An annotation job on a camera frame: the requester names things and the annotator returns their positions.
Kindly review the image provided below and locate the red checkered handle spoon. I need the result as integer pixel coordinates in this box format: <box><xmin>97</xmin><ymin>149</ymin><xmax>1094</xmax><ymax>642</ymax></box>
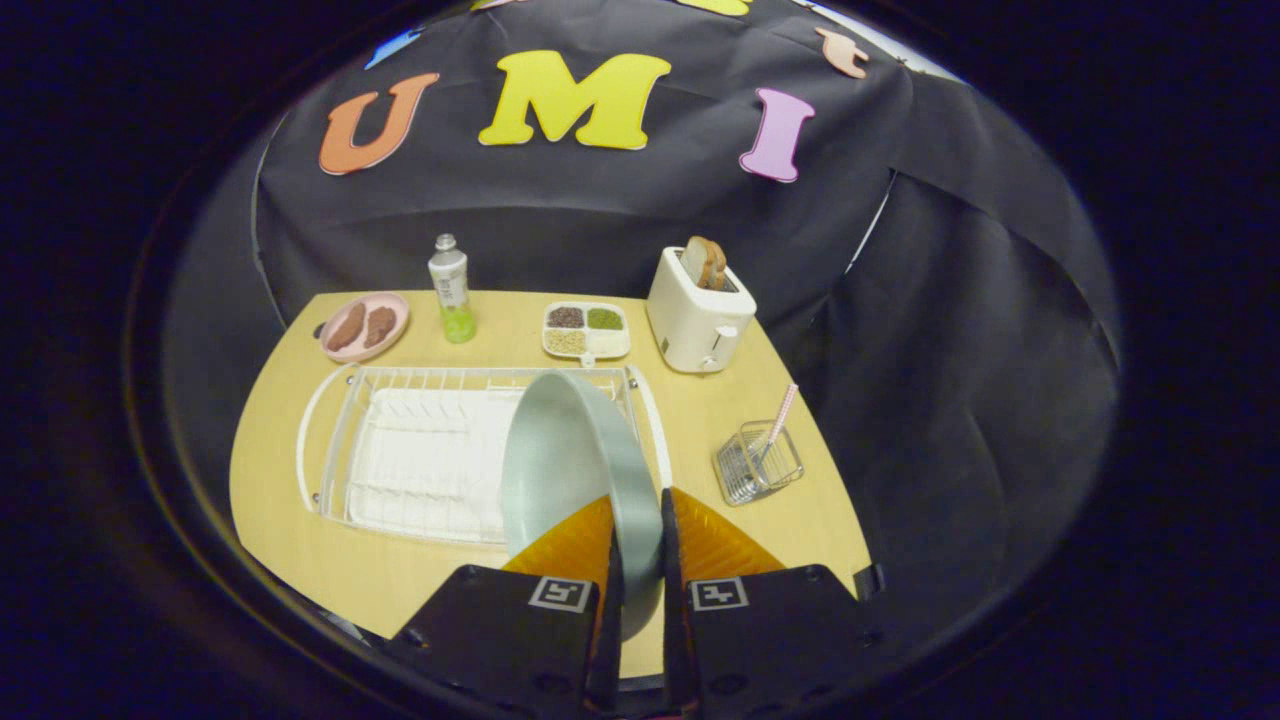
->
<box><xmin>750</xmin><ymin>383</ymin><xmax>800</xmax><ymax>472</ymax></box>

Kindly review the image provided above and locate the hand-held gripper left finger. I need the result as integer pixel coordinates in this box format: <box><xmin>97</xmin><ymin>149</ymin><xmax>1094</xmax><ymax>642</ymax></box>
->
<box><xmin>385</xmin><ymin>495</ymin><xmax>627</xmax><ymax>717</ymax></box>

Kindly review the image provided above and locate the clear bottle with green liquid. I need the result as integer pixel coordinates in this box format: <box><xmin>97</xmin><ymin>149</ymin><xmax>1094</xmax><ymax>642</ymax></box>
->
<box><xmin>428</xmin><ymin>234</ymin><xmax>478</xmax><ymax>345</ymax></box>

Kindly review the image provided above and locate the metal wire basket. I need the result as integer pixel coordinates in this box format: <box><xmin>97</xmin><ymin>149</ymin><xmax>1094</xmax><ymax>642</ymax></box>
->
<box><xmin>714</xmin><ymin>421</ymin><xmax>806</xmax><ymax>508</ymax></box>

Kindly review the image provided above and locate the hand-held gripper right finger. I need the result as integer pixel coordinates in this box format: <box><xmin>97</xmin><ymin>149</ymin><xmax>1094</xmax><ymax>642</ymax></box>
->
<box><xmin>660</xmin><ymin>487</ymin><xmax>883</xmax><ymax>719</ymax></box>

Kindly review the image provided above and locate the black backdrop cloth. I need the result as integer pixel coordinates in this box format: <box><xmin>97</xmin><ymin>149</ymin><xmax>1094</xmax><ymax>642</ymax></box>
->
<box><xmin>165</xmin><ymin>0</ymin><xmax>1122</xmax><ymax>641</ymax></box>

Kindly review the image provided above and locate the brown bread slice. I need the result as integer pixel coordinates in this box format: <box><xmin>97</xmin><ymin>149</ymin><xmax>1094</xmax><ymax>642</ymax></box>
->
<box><xmin>681</xmin><ymin>236</ymin><xmax>730</xmax><ymax>293</ymax></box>

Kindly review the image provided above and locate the white sectioned tray with beans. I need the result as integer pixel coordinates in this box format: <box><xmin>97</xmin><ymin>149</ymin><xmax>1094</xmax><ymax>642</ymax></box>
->
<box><xmin>542</xmin><ymin>301</ymin><xmax>633</xmax><ymax>364</ymax></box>

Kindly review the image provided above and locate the white toaster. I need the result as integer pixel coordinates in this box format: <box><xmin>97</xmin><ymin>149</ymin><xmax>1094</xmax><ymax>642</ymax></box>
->
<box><xmin>646</xmin><ymin>246</ymin><xmax>759</xmax><ymax>376</ymax></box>

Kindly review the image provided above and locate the pink plate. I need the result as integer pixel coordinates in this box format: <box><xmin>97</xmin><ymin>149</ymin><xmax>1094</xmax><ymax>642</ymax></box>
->
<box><xmin>320</xmin><ymin>292</ymin><xmax>412</xmax><ymax>365</ymax></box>

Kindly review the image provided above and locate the white wire dish rack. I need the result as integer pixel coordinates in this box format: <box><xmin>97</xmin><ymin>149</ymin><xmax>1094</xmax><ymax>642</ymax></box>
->
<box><xmin>296</xmin><ymin>363</ymin><xmax>675</xmax><ymax>547</ymax></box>

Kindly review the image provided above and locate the pale green plate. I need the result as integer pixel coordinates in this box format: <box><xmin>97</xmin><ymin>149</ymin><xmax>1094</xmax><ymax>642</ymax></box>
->
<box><xmin>500</xmin><ymin>371</ymin><xmax>665</xmax><ymax>642</ymax></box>

